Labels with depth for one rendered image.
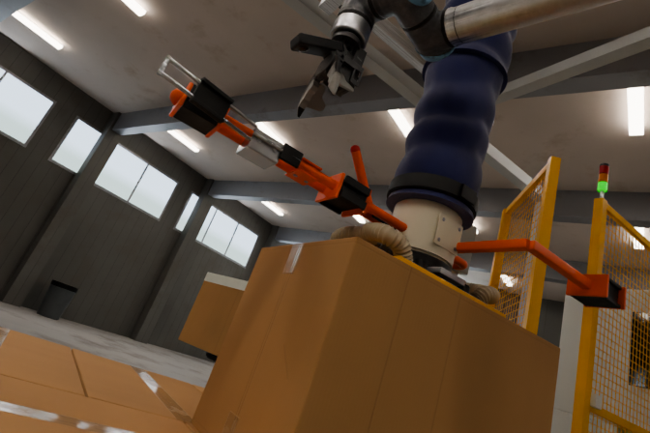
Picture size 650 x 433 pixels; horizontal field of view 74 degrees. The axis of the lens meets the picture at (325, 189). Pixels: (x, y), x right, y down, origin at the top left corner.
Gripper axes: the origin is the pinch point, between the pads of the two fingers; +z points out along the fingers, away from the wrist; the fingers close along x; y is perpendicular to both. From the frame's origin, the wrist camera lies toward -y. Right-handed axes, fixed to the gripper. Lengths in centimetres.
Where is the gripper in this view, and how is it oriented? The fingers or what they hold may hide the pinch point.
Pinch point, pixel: (310, 105)
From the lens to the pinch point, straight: 94.1
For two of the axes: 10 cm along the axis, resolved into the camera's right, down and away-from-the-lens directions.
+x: -5.3, 1.6, 8.4
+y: 7.9, 4.6, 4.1
